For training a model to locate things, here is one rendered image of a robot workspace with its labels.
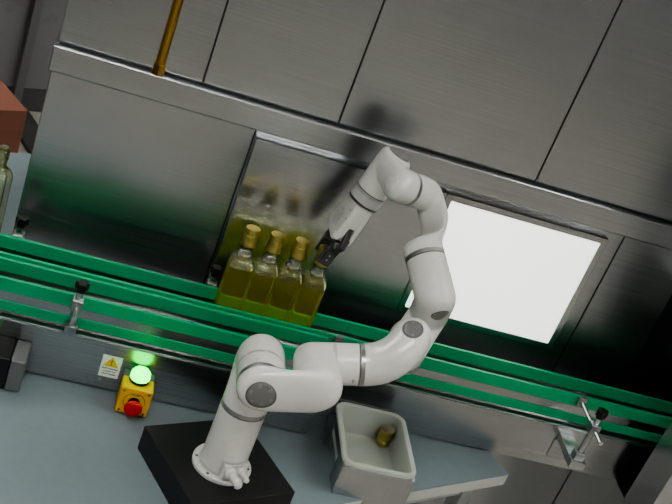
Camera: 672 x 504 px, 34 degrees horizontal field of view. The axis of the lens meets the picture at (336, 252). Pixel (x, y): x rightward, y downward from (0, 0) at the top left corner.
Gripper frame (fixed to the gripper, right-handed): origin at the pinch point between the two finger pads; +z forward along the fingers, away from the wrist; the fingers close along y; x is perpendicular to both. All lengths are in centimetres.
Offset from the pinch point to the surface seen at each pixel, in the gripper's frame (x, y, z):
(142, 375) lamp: -24.4, 19.9, 37.7
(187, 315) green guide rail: -19.6, 5.7, 27.6
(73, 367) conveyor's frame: -37, 15, 47
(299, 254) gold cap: -5.1, 1.1, 3.2
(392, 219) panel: 13.4, -12.0, -10.5
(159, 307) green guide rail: -26.0, 5.6, 29.0
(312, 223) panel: -2.1, -12.3, 0.5
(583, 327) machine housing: 76, -14, -10
